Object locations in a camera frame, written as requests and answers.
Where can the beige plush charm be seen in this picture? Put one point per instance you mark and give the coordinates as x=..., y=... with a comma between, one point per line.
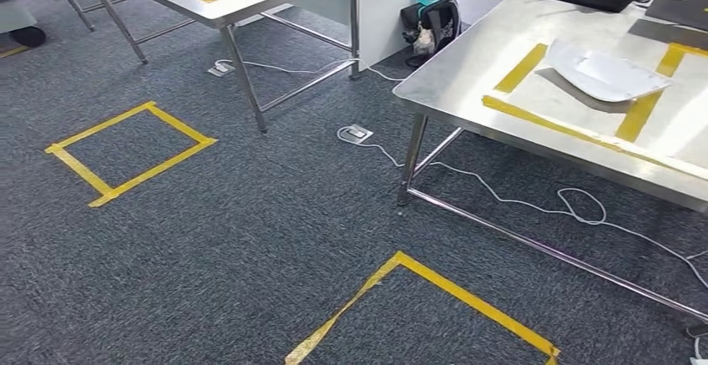
x=424, y=40

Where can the grey laptop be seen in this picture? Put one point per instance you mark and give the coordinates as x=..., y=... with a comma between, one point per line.
x=680, y=3

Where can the white curved plastic part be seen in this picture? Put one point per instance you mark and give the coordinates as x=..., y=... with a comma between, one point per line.
x=603, y=75

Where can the grey cart with black wheel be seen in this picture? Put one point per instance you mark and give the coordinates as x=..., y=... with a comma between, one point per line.
x=27, y=37

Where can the yellow floor tape square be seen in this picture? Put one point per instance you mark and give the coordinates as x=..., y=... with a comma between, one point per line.
x=152, y=173

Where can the black backpack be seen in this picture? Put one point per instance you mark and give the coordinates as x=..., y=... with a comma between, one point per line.
x=439, y=19

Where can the stainless steel workbench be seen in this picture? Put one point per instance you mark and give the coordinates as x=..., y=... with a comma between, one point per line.
x=470, y=69

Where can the metal floor socket box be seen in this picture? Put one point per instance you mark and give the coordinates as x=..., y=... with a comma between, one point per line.
x=355, y=133
x=220, y=68

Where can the white panel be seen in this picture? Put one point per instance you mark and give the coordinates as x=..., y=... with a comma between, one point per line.
x=387, y=8

